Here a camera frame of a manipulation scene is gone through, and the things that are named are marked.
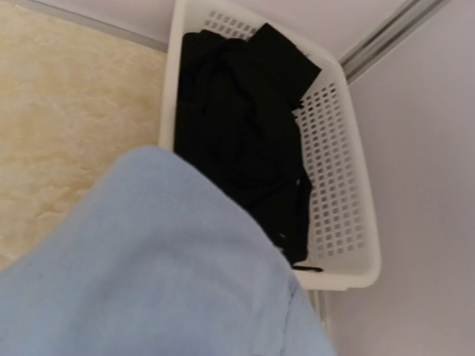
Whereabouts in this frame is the light blue long sleeve shirt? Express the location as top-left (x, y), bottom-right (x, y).
top-left (1, 146), bottom-right (334, 355)

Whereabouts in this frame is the white plastic laundry basket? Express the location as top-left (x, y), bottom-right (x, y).
top-left (158, 1), bottom-right (381, 291)

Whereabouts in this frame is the black shirt in basket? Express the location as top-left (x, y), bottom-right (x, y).
top-left (174, 24), bottom-right (321, 264)

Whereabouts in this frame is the right aluminium frame post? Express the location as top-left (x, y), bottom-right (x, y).
top-left (340, 0), bottom-right (450, 84)

